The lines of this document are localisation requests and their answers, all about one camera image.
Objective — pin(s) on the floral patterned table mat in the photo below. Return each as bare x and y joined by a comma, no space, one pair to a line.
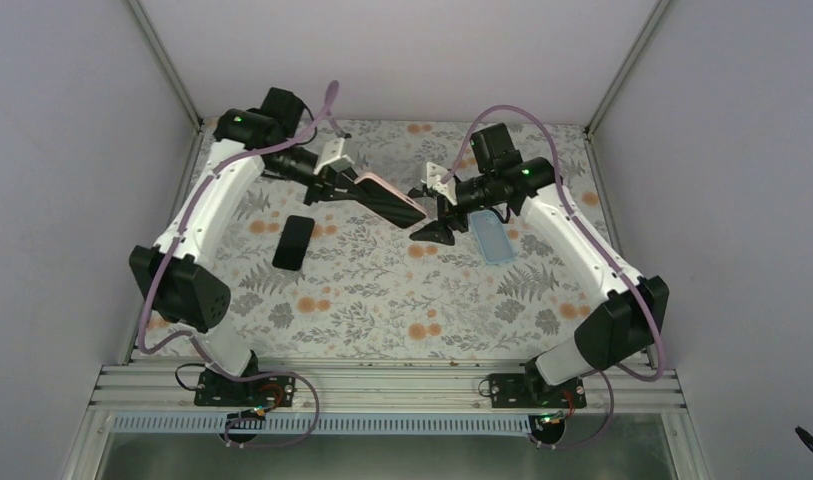
366,291

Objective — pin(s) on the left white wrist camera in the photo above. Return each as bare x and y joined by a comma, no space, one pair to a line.
338,154

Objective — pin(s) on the phone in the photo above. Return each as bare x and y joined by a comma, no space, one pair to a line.
393,199

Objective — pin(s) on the light blue phone case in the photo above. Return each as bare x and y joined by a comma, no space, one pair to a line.
491,237

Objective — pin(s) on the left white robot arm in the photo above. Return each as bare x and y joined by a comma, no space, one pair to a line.
182,298

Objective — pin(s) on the black smartphone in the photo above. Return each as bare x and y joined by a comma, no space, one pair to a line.
293,244

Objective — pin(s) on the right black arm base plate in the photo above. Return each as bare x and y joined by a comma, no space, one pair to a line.
517,391

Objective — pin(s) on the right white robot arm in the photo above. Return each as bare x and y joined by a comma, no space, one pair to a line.
629,308

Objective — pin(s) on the slotted grey cable duct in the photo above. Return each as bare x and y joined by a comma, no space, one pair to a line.
336,424

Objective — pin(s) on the aluminium mounting rail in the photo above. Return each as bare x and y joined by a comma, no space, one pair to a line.
355,386

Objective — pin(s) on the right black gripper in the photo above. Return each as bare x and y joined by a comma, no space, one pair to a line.
445,207

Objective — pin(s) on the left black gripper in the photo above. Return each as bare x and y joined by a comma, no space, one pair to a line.
328,181

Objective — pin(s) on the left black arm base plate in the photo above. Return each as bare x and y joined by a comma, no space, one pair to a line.
214,390

